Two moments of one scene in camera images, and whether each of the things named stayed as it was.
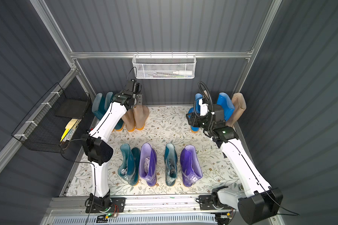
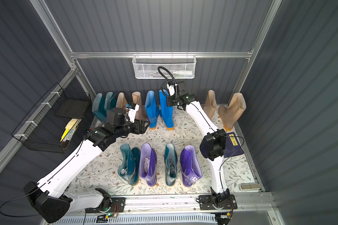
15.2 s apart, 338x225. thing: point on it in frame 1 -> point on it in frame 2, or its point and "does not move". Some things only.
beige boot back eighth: x=240 y=105 does not move
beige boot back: x=205 y=92 -> x=210 y=106
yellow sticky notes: x=69 y=125 does not move
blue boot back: x=224 y=100 -> x=166 y=112
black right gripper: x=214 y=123 -> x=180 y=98
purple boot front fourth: x=191 y=170 does not move
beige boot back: x=141 y=113 does not move
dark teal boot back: x=108 y=101 does not move
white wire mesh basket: x=164 y=66 does not move
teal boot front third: x=171 y=164 does not move
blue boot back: x=197 y=96 -> x=152 y=109
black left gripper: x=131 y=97 -> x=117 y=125
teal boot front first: x=129 y=168 does not move
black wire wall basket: x=57 y=118 does not move
